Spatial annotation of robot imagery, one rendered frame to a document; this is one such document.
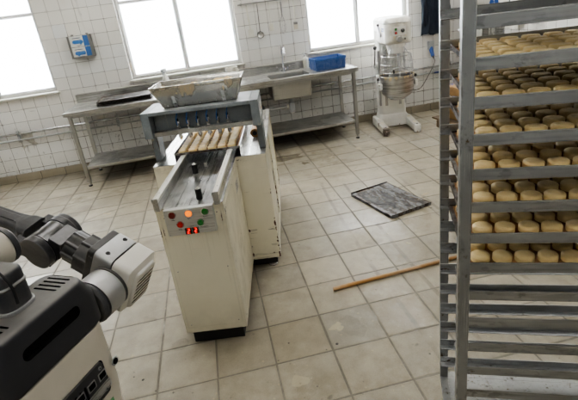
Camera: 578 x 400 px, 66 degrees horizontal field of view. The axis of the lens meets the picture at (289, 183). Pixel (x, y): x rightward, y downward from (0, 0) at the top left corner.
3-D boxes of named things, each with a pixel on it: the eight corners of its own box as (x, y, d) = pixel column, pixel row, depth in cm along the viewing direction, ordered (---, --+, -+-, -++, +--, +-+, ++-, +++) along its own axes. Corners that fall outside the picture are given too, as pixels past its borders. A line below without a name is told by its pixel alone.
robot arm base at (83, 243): (85, 293, 95) (94, 252, 90) (53, 275, 96) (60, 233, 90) (112, 270, 103) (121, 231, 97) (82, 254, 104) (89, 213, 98)
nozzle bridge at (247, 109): (164, 151, 313) (152, 103, 301) (267, 138, 311) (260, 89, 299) (151, 167, 283) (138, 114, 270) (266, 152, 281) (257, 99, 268)
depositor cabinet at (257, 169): (207, 204, 432) (189, 119, 401) (281, 194, 430) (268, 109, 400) (181, 279, 314) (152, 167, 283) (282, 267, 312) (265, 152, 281)
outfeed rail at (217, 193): (243, 112, 400) (242, 105, 398) (247, 112, 400) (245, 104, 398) (213, 205, 214) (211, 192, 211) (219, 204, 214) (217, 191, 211)
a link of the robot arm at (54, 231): (66, 249, 93) (84, 234, 97) (26, 225, 94) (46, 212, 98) (65, 276, 98) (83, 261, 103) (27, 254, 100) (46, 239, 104)
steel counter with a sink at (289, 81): (85, 187, 523) (52, 83, 478) (97, 169, 588) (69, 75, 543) (363, 138, 568) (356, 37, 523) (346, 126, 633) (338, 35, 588)
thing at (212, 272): (207, 275, 314) (180, 154, 281) (255, 269, 313) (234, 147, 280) (188, 346, 249) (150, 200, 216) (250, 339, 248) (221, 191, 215)
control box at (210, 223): (170, 233, 223) (163, 208, 218) (218, 227, 223) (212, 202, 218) (169, 236, 220) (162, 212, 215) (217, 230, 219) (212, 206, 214)
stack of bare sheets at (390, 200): (431, 205, 372) (431, 201, 370) (391, 218, 357) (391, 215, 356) (386, 184, 423) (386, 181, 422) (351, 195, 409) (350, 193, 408)
